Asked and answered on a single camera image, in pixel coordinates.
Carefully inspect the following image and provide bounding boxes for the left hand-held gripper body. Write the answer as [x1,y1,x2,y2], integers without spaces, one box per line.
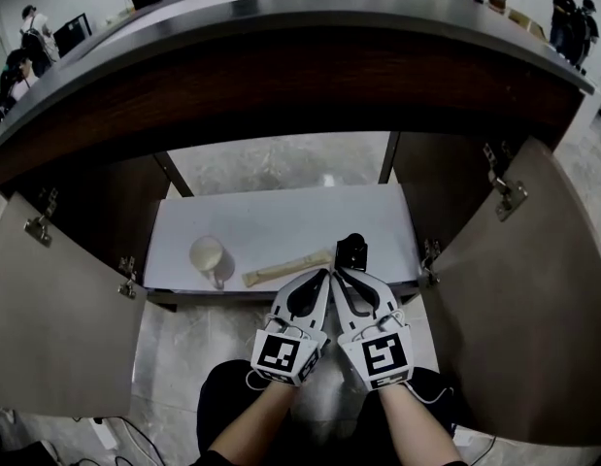
[250,315,330,387]

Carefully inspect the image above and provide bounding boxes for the grey-brown cabinet door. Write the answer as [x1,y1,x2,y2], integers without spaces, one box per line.
[0,191,149,416]
[418,136,601,449]

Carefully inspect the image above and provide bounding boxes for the person's black trousers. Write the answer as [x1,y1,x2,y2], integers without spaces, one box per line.
[196,359,470,466]

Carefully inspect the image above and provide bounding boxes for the black framed display cabinet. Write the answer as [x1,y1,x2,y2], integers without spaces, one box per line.
[52,13,93,57]

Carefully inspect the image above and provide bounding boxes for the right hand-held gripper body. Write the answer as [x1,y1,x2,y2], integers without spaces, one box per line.
[336,310,416,391]

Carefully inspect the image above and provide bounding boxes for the beige tube packet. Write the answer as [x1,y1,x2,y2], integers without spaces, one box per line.
[241,248,335,289]

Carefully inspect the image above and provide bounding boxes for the cream mug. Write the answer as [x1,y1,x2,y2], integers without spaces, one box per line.
[188,234,237,290]

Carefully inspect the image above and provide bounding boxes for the person's left forearm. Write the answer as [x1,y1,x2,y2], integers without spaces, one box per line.
[206,380,301,461]

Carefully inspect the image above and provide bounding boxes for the black sink vanity cabinet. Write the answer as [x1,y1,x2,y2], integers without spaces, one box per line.
[0,26,585,315]

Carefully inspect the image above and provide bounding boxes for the brown cardboard box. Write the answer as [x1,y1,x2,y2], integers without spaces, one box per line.
[487,0,550,44]

